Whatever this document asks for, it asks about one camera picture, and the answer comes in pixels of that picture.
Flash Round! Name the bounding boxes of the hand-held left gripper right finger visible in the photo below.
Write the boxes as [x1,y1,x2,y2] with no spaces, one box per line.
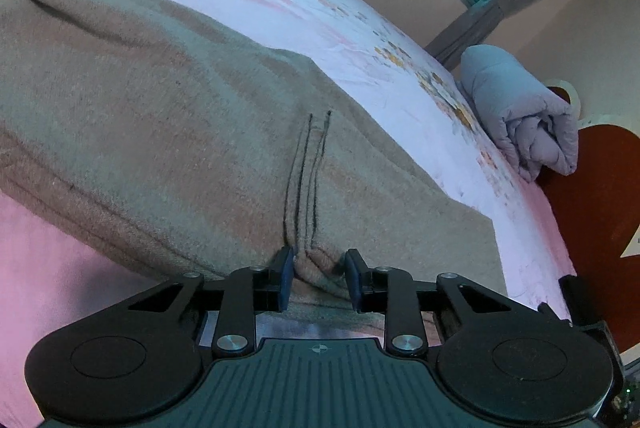
[344,248,512,357]

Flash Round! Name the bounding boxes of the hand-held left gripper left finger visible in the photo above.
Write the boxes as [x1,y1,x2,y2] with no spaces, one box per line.
[127,246,296,359]

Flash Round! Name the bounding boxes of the grey-brown pants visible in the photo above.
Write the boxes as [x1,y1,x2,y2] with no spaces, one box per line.
[0,0,509,340]

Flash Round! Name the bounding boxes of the red wooden headboard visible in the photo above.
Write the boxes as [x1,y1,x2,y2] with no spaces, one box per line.
[536,80,640,355]

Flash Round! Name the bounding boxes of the rolled light blue quilt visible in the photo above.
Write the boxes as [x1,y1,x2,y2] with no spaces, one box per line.
[459,44,581,183]

